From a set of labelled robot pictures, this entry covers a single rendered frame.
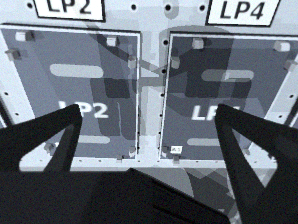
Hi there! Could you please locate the white label plate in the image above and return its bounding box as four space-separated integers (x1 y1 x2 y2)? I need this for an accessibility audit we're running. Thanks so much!
205 0 281 28
33 0 106 23

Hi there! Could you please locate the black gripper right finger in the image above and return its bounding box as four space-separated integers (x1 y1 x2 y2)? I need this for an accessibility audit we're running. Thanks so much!
214 103 298 224

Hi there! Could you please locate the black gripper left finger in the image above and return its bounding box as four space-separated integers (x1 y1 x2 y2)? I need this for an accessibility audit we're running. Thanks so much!
0 104 82 171

